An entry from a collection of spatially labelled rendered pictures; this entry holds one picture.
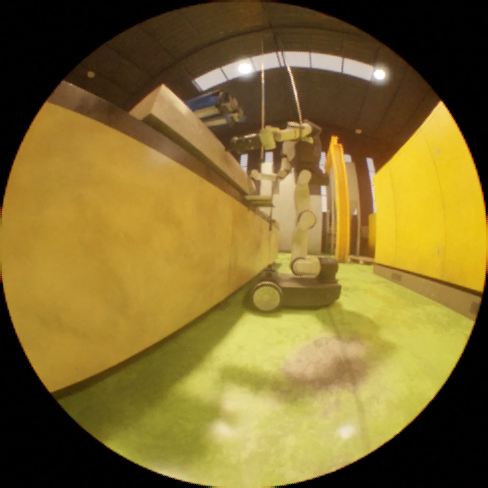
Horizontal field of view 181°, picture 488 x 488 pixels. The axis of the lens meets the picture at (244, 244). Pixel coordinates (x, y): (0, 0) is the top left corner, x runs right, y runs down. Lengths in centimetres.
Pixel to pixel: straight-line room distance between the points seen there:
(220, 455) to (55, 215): 59
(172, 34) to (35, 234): 948
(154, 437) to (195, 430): 10
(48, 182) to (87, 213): 12
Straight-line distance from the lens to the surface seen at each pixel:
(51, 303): 41
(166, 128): 60
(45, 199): 39
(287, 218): 673
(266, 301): 100
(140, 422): 51
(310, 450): 48
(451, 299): 186
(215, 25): 941
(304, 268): 113
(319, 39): 973
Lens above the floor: 45
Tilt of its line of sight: 1 degrees down
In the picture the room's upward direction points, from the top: 4 degrees clockwise
